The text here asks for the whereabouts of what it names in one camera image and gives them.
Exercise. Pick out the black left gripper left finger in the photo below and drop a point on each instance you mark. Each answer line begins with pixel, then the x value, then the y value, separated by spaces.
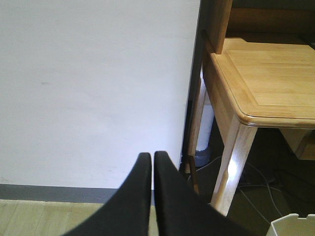
pixel 127 212

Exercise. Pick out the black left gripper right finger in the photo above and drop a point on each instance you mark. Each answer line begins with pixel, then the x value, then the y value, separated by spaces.
pixel 180 211

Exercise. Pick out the white plastic trash bin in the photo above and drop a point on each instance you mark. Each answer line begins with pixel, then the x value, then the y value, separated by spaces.
pixel 293 225

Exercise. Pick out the wooden desk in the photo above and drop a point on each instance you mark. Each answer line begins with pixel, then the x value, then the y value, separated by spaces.
pixel 257 67

